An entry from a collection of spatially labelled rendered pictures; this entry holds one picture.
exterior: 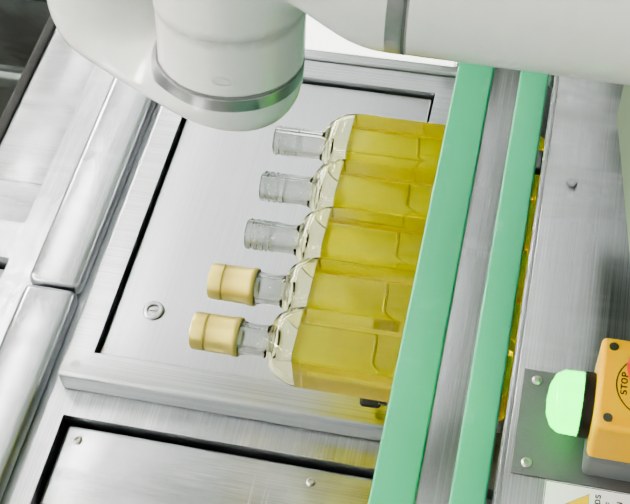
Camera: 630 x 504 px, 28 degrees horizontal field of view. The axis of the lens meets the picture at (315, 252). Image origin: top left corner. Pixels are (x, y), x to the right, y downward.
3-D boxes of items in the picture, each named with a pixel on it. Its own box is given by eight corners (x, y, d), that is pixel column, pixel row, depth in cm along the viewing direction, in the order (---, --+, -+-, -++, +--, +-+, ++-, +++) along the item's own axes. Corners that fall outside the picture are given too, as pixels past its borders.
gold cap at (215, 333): (247, 311, 112) (199, 303, 113) (236, 329, 109) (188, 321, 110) (245, 345, 114) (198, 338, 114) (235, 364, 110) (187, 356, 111)
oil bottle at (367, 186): (533, 218, 121) (317, 188, 125) (538, 181, 117) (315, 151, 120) (526, 264, 118) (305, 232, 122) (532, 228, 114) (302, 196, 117)
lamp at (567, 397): (590, 393, 88) (546, 386, 88) (598, 360, 84) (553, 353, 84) (584, 450, 85) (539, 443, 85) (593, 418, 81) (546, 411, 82)
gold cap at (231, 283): (264, 274, 117) (218, 267, 118) (258, 263, 114) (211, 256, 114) (256, 311, 116) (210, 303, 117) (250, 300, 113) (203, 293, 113)
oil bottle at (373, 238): (526, 267, 118) (304, 235, 122) (531, 230, 114) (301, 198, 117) (519, 316, 115) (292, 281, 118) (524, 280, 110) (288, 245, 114)
